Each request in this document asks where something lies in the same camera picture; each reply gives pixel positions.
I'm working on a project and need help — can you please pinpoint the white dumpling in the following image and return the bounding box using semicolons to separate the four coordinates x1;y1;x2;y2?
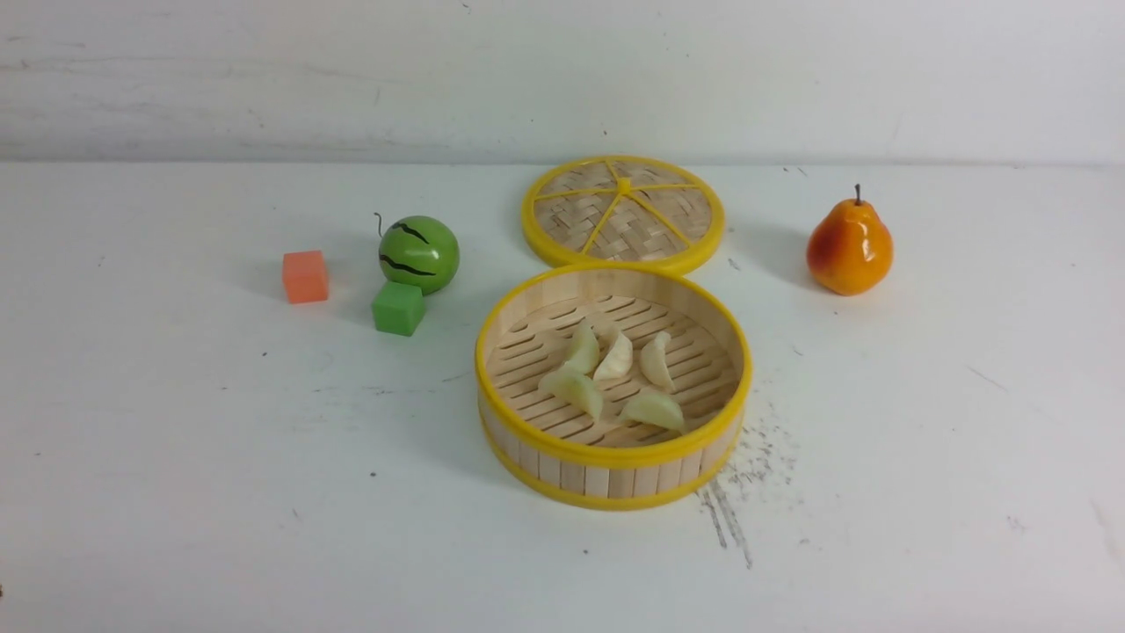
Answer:
538;365;604;422
640;331;675;394
563;317;601;376
593;329;635;382

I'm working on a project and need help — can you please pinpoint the bamboo steamer tray yellow rim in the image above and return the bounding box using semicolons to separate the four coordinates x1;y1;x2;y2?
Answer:
475;263;754;512

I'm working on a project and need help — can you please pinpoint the greenish dumpling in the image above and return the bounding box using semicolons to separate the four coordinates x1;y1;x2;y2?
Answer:
617;391;689;435

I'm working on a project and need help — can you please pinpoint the woven bamboo steamer lid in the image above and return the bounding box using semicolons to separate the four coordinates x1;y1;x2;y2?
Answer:
519;155;727;275

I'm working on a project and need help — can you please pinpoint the green toy watermelon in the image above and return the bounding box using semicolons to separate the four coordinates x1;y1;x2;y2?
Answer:
378;215;461;295

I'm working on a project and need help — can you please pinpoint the green cube block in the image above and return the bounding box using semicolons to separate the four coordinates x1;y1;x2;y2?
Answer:
371;281;425;337

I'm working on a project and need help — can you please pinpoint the orange cube block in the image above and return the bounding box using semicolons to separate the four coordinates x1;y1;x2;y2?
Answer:
282;250;330;304

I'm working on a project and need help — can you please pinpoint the orange toy pear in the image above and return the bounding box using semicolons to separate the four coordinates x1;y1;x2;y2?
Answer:
806;184;896;296

